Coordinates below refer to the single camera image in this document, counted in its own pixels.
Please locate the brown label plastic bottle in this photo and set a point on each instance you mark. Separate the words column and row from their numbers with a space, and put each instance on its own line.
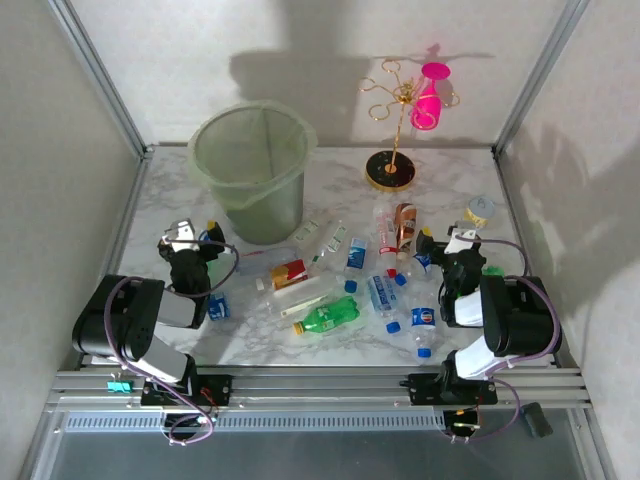
column 406, row 225

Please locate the green plastic bottle yellow cap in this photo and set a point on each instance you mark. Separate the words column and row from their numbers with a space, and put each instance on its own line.
column 330, row 315
column 492, row 271

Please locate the clear bottle red cap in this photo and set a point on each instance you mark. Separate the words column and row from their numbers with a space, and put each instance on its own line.
column 384, row 235

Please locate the clear water bottle blue label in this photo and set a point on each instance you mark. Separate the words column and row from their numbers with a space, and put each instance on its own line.
column 356, row 257
column 382, row 297
column 218, row 307

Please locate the Pepsi bottle blue label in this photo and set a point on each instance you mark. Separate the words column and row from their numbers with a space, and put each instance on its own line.
column 424, row 317

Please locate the bottle red yellow label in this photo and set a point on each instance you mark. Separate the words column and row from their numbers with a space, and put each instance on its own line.
column 290, row 272

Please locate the clear bottle green white label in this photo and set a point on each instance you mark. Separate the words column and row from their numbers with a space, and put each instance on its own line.
column 334, row 240
column 307, row 231

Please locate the large clear plastic bottle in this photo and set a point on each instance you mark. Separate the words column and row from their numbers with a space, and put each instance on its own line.
column 300, row 295

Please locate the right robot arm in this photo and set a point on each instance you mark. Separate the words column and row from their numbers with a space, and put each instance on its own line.
column 520, row 320

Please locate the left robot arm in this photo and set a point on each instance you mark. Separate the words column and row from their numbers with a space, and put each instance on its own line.
column 120, row 320

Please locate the translucent green waste bin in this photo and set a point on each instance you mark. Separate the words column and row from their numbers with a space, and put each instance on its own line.
column 270, row 220

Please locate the clear crushed Ganten bottle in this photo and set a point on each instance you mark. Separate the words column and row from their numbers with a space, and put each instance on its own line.
column 270, row 260

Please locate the tin can yellow label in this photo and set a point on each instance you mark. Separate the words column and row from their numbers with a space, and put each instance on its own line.
column 477, row 212

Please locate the pink wine glass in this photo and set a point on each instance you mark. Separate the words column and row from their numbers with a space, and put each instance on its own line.
column 427, row 110

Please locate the small black block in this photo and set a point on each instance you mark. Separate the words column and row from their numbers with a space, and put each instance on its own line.
column 535, row 420

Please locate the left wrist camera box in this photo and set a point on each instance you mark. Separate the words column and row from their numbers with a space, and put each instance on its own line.
column 181, row 232

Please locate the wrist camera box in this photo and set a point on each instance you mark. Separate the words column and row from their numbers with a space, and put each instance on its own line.
column 181, row 232
column 462, row 237

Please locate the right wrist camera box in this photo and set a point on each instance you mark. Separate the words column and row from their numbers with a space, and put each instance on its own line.
column 462, row 237

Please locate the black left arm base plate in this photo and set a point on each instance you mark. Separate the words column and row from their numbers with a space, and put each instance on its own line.
column 220, row 387

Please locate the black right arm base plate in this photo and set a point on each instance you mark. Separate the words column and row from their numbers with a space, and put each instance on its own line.
column 422, row 392

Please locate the aluminium mounting rail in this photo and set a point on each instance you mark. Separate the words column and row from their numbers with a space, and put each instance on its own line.
column 320, row 390

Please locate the aluminium enclosure frame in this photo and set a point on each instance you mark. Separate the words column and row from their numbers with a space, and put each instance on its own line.
column 98, row 70

